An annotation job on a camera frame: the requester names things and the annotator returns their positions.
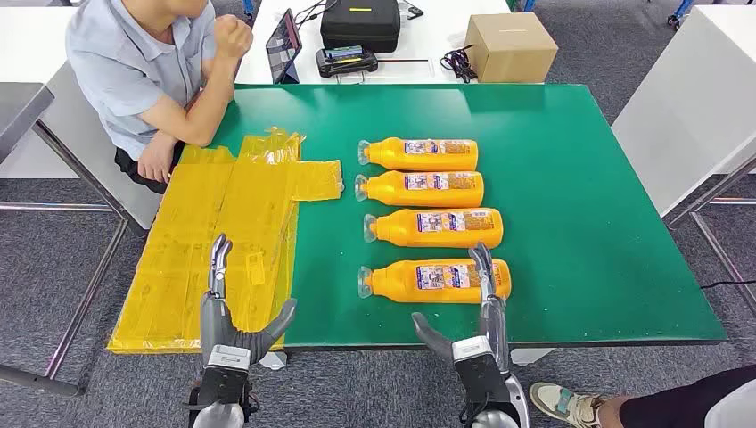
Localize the orange detergent bottle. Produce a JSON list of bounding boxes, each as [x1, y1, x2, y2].
[[357, 258, 513, 305], [357, 136, 480, 172], [354, 170, 486, 209], [362, 208, 505, 250]]

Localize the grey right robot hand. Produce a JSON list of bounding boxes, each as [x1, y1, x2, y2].
[[411, 242, 512, 375]]

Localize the black handheld controller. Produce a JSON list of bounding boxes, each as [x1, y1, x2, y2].
[[314, 45, 380, 79]]

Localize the grey desk with metal frame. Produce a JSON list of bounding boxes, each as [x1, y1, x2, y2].
[[0, 82, 131, 398]]

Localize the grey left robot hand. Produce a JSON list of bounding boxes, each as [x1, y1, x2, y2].
[[199, 234, 298, 366]]

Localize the white table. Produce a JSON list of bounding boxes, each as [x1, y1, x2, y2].
[[234, 0, 513, 86], [0, 5, 163, 233], [611, 4, 756, 317]]

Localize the black carrying case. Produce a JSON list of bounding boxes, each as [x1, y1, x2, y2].
[[319, 0, 401, 54]]

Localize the thin black cable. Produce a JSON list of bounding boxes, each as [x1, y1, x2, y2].
[[293, 0, 341, 29]]

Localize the brown cardboard box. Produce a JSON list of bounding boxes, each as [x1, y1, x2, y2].
[[464, 12, 559, 85]]

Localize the black floor cable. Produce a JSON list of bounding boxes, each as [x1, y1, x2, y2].
[[699, 277, 756, 291]]

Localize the person's right hand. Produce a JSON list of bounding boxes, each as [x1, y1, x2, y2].
[[213, 14, 255, 61]]

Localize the black tablet on stand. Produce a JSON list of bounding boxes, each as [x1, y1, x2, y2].
[[265, 8, 303, 85]]

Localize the person's left hand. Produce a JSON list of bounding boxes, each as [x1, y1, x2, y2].
[[136, 144, 178, 185]]

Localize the blue wheeled base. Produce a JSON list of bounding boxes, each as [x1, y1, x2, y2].
[[666, 0, 698, 29]]

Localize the yellow taped cardboard sheet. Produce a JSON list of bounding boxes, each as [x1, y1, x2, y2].
[[106, 127, 345, 356]]

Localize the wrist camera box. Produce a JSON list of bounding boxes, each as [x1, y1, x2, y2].
[[197, 345, 252, 408], [451, 335, 512, 408]]

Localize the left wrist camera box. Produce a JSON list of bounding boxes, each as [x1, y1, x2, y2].
[[197, 345, 252, 408]]

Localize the person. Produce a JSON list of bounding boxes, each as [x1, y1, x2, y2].
[[528, 363, 756, 428], [64, 0, 255, 196]]

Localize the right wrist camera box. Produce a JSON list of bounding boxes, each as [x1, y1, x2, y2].
[[451, 335, 512, 408]]

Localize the black cable bundle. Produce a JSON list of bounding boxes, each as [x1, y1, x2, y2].
[[439, 45, 479, 85]]

